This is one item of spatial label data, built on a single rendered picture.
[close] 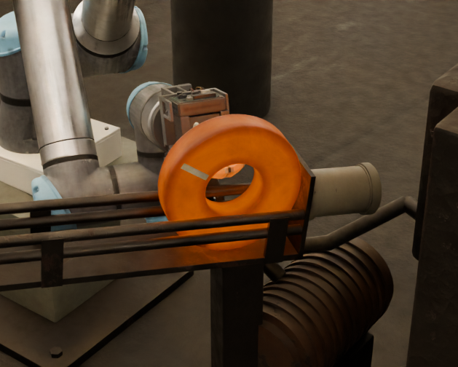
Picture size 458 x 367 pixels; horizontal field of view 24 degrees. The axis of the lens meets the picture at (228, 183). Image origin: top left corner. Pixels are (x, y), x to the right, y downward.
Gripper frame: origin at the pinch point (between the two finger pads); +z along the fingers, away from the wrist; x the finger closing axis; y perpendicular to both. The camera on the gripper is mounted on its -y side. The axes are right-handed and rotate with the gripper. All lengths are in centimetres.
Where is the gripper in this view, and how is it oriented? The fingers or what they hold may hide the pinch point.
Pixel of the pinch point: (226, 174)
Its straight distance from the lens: 114.9
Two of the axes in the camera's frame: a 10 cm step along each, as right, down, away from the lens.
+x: 9.5, -1.6, 2.6
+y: -0.9, -9.6, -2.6
